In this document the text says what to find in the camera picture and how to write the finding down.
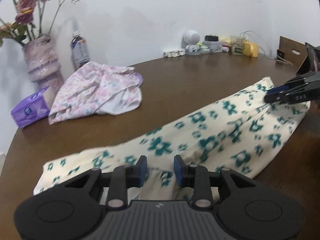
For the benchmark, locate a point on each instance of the pink purple vase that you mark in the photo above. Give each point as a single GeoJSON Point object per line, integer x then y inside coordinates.
{"type": "Point", "coordinates": [43, 63]}

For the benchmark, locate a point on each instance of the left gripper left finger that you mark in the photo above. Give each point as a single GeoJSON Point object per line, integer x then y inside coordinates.
{"type": "Point", "coordinates": [122, 179]}

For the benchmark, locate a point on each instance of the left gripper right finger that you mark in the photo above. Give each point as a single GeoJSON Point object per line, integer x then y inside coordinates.
{"type": "Point", "coordinates": [197, 178]}

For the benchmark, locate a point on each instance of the black phone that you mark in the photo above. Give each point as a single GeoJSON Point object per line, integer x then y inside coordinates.
{"type": "Point", "coordinates": [280, 55]}

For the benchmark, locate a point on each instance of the green white small boxes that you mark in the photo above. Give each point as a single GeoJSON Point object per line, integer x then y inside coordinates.
{"type": "Point", "coordinates": [203, 48]}

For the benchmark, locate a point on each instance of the yellow mug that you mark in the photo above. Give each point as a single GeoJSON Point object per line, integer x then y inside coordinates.
{"type": "Point", "coordinates": [250, 49]}

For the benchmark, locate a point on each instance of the glass cup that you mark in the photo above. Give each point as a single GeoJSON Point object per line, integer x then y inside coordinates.
{"type": "Point", "coordinates": [237, 44]}

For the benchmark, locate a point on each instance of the white power strip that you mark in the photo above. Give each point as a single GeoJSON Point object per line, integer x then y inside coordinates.
{"type": "Point", "coordinates": [174, 53]}

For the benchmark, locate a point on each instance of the white tin box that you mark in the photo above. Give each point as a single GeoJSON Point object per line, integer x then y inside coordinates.
{"type": "Point", "coordinates": [214, 46]}

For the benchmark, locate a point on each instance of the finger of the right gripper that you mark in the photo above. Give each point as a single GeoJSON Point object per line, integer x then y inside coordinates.
{"type": "Point", "coordinates": [282, 88]}
{"type": "Point", "coordinates": [272, 97]}

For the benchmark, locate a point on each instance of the pink floral garment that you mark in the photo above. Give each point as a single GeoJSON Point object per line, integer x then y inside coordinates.
{"type": "Point", "coordinates": [99, 89]}

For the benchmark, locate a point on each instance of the tablet with screen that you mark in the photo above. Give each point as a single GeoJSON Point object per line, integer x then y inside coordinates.
{"type": "Point", "coordinates": [311, 62]}

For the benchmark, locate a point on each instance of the white astronaut figurine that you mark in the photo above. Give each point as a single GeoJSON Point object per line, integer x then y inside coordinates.
{"type": "Point", "coordinates": [190, 40]}

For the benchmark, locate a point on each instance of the cream green floral dress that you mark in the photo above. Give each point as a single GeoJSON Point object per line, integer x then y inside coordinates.
{"type": "Point", "coordinates": [240, 132]}

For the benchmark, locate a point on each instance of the brown cardboard stand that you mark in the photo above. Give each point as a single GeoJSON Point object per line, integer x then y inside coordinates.
{"type": "Point", "coordinates": [294, 52]}

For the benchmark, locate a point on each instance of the black charger block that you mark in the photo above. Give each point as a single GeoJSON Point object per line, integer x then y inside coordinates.
{"type": "Point", "coordinates": [211, 38]}

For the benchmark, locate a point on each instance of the purple tissue pack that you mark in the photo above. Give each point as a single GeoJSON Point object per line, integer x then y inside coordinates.
{"type": "Point", "coordinates": [33, 108]}

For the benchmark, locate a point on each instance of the plastic drink bottle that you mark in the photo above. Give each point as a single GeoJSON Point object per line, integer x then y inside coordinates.
{"type": "Point", "coordinates": [79, 50]}

